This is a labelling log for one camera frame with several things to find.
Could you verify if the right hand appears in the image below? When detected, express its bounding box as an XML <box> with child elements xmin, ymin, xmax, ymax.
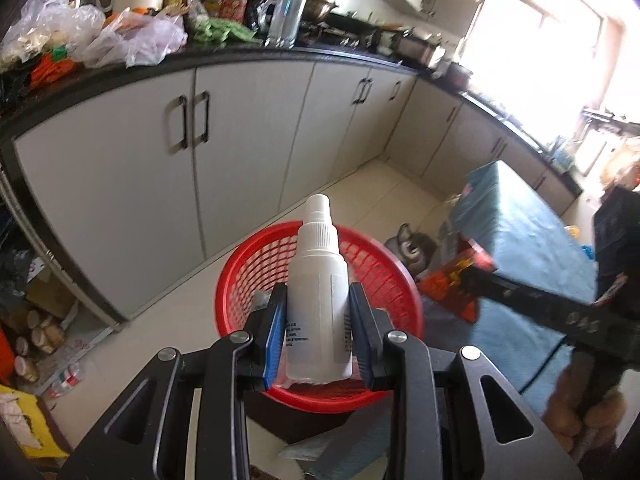
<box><xmin>542</xmin><ymin>350</ymin><xmax>626</xmax><ymax>453</ymax></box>

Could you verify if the silver rice cooker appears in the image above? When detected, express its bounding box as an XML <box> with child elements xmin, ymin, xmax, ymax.
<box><xmin>392</xmin><ymin>32</ymin><xmax>446</xmax><ymax>70</ymax></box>

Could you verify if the red plastic mesh basket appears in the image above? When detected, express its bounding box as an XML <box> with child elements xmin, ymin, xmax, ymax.
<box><xmin>214</xmin><ymin>221</ymin><xmax>423</xmax><ymax>414</ymax></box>

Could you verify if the clear plastic bags pile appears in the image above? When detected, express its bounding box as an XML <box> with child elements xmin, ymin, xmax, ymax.
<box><xmin>1</xmin><ymin>0</ymin><xmax>188</xmax><ymax>73</ymax></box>

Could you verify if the white spray bottle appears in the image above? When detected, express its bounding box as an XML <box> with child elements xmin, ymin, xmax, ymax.
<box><xmin>285</xmin><ymin>194</ymin><xmax>352</xmax><ymax>385</ymax></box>

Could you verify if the steel kettle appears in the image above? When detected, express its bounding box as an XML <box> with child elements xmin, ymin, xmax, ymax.
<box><xmin>257</xmin><ymin>0</ymin><xmax>307</xmax><ymax>49</ymax></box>

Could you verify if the green vegetables bag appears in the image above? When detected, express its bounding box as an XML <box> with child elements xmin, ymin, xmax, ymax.
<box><xmin>190</xmin><ymin>18</ymin><xmax>260</xmax><ymax>46</ymax></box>

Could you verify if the red snack packet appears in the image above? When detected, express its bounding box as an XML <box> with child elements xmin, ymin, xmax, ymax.
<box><xmin>416</xmin><ymin>234</ymin><xmax>497</xmax><ymax>324</ymax></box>

